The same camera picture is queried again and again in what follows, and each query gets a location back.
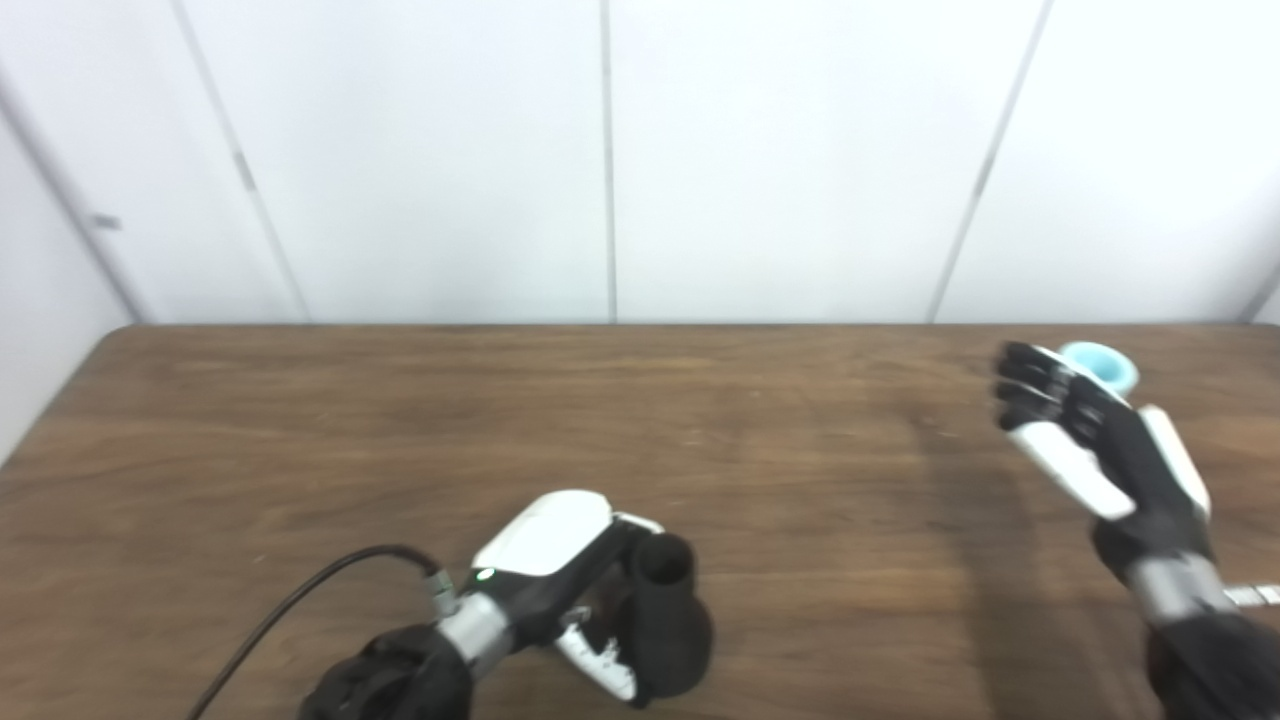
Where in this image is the light blue cylinder cup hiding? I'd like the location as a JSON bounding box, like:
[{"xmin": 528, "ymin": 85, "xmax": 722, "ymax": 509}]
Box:
[{"xmin": 1057, "ymin": 341, "xmax": 1140, "ymax": 399}]

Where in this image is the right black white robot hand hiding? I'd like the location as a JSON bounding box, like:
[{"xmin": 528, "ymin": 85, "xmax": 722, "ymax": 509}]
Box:
[{"xmin": 992, "ymin": 342, "xmax": 1214, "ymax": 587}]

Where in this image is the black funnel-shaped nozzle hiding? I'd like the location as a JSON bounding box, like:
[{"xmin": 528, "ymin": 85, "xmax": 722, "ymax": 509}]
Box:
[{"xmin": 625, "ymin": 533, "xmax": 716, "ymax": 707}]

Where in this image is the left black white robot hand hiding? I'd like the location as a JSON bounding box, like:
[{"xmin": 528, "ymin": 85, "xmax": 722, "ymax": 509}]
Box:
[{"xmin": 468, "ymin": 490, "xmax": 667, "ymax": 707}]

